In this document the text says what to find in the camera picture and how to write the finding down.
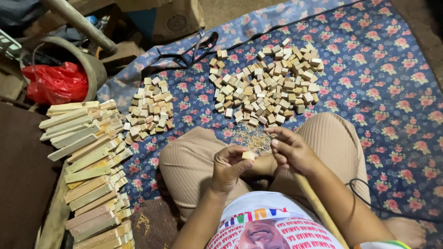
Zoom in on person's left hand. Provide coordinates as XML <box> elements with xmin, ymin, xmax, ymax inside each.
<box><xmin>211</xmin><ymin>144</ymin><xmax>257</xmax><ymax>194</ymax></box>

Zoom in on long wooden stick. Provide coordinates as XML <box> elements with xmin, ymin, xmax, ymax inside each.
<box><xmin>293</xmin><ymin>172</ymin><xmax>350</xmax><ymax>249</ymax></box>

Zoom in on person's bare foot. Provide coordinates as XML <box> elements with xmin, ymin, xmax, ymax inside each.
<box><xmin>382</xmin><ymin>217</ymin><xmax>427</xmax><ymax>249</ymax></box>

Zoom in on dark brown mat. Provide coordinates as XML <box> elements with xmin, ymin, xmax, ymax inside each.
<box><xmin>0</xmin><ymin>102</ymin><xmax>63</xmax><ymax>249</ymax></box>

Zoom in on grey thick pole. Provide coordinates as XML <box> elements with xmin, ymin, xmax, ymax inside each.
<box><xmin>40</xmin><ymin>0</ymin><xmax>118</xmax><ymax>54</ymax></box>

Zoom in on grey round basin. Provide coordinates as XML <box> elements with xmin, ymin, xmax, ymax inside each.
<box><xmin>21</xmin><ymin>36</ymin><xmax>108</xmax><ymax>103</ymax></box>

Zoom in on large pile of wooden blocks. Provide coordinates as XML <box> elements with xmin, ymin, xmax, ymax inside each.
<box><xmin>208</xmin><ymin>37</ymin><xmax>325</xmax><ymax>128</ymax></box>

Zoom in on person's white printed shirt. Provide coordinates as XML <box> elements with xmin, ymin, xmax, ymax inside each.
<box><xmin>206</xmin><ymin>191</ymin><xmax>412</xmax><ymax>249</ymax></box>

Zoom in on black cable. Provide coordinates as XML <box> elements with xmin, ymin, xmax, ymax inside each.
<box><xmin>345</xmin><ymin>178</ymin><xmax>443</xmax><ymax>224</ymax></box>

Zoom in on stack of long wooden slats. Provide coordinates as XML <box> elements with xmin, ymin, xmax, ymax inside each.
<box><xmin>39</xmin><ymin>100</ymin><xmax>136</xmax><ymax>249</ymax></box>

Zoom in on person's right hand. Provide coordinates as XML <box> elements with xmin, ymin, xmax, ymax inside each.
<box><xmin>263</xmin><ymin>126</ymin><xmax>323</xmax><ymax>177</ymax></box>

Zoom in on brown cardboard box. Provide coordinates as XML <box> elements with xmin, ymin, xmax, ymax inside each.
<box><xmin>116</xmin><ymin>0</ymin><xmax>206</xmax><ymax>44</ymax></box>

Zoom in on person's beige ribbed trousers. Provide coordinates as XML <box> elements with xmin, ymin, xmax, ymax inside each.
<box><xmin>159</xmin><ymin>112</ymin><xmax>371</xmax><ymax>222</ymax></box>

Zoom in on heap of thin wooden pins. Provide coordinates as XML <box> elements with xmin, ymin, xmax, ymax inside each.
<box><xmin>231</xmin><ymin>122</ymin><xmax>274</xmax><ymax>155</ymax></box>

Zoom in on brown patterned cloth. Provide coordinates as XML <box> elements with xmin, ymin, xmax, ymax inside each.
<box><xmin>130</xmin><ymin>198</ymin><xmax>181</xmax><ymax>249</ymax></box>

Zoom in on blue floral mat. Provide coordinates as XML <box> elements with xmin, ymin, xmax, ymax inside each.
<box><xmin>97</xmin><ymin>0</ymin><xmax>443</xmax><ymax>249</ymax></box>

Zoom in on black strap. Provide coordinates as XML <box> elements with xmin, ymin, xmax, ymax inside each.
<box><xmin>152</xmin><ymin>31</ymin><xmax>219</xmax><ymax>70</ymax></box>

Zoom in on small pile of wooden blocks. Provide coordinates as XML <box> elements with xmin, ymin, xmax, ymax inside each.
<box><xmin>123</xmin><ymin>77</ymin><xmax>175</xmax><ymax>146</ymax></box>

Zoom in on red plastic bag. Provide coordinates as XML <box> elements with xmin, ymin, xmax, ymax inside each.
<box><xmin>21</xmin><ymin>62</ymin><xmax>89</xmax><ymax>106</ymax></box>

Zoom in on white plastic crate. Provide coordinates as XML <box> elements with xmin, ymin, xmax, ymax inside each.
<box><xmin>0</xmin><ymin>29</ymin><xmax>22</xmax><ymax>61</ymax></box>

